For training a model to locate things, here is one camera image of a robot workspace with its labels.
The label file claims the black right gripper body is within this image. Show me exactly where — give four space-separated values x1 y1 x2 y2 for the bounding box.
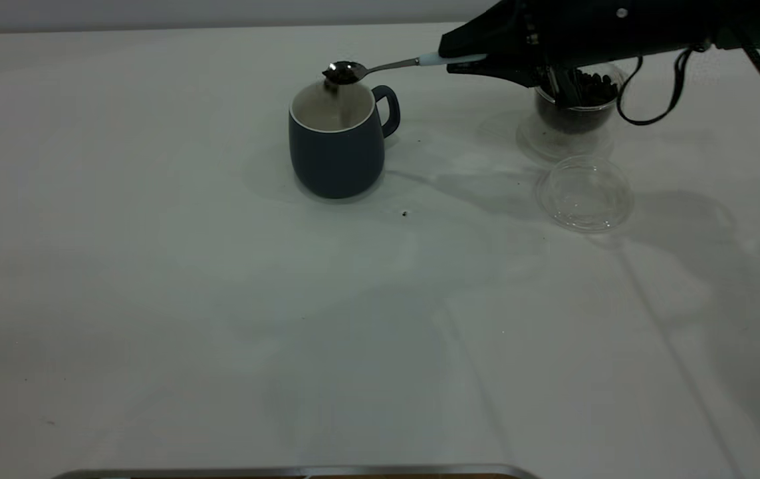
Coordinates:
533 0 713 67

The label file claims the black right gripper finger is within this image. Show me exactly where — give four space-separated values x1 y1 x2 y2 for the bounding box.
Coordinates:
438 0 533 57
447 57 543 87

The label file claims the metal spoon pale blue handle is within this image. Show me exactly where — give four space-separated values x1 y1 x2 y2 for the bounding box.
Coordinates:
322 53 487 86

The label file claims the dark grey ceramic mug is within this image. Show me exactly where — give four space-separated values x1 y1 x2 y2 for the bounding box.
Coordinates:
288 79 401 200

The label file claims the roasted coffee beans heap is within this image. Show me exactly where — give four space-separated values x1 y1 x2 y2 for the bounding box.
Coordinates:
538 68 621 134

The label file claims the clear round glass lid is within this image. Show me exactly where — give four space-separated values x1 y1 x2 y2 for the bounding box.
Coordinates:
538 156 634 233

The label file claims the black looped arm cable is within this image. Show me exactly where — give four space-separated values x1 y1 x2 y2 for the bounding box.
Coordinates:
616 45 696 126

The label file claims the clear double-wall glass jar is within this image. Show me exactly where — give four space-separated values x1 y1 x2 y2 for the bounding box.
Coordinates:
518 63 626 162

